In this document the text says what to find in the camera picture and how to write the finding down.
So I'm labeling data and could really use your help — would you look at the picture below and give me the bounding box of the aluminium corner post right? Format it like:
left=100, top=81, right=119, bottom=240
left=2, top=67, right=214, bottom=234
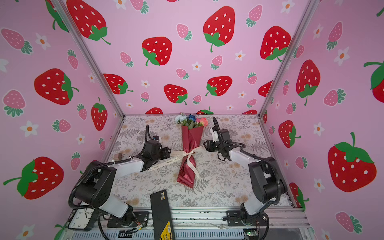
left=259, top=0, right=320, bottom=119

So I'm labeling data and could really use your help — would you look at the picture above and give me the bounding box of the black flat device yellow label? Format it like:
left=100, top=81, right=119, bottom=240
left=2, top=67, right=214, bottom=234
left=150, top=190, right=176, bottom=240

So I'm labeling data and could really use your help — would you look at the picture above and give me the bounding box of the beige ribbon pile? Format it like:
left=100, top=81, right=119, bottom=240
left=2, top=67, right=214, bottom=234
left=148, top=146, right=205, bottom=178

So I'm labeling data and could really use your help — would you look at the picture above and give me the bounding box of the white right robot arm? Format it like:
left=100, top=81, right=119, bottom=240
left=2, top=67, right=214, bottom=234
left=204, top=117, right=287, bottom=226

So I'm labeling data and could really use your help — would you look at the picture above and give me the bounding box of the white fake flower stem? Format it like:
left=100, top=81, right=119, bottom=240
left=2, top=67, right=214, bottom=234
left=175, top=113, right=196, bottom=130

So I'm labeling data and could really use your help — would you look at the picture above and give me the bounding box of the dark red wrapping paper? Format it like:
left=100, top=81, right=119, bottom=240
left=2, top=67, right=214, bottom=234
left=177, top=126, right=204, bottom=189

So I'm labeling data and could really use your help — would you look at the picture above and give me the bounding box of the black framed analog clock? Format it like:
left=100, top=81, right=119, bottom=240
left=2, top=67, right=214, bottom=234
left=68, top=209, right=98, bottom=232

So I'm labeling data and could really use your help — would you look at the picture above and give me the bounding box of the small brown ribbon spool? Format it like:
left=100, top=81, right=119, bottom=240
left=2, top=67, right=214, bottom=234
left=113, top=153, right=124, bottom=161

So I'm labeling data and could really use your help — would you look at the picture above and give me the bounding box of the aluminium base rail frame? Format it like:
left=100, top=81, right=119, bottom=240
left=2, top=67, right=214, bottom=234
left=56, top=207, right=316, bottom=240

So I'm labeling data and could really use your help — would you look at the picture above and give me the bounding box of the large pink fake rose stem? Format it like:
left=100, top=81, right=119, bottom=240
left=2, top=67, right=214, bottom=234
left=199, top=118, right=209, bottom=127

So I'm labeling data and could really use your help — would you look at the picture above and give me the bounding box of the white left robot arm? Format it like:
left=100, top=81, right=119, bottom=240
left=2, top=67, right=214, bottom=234
left=68, top=125, right=172, bottom=227

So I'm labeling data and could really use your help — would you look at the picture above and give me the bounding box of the blue fake rose stem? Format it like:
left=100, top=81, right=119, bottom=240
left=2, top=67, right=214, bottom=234
left=188, top=115, right=197, bottom=122

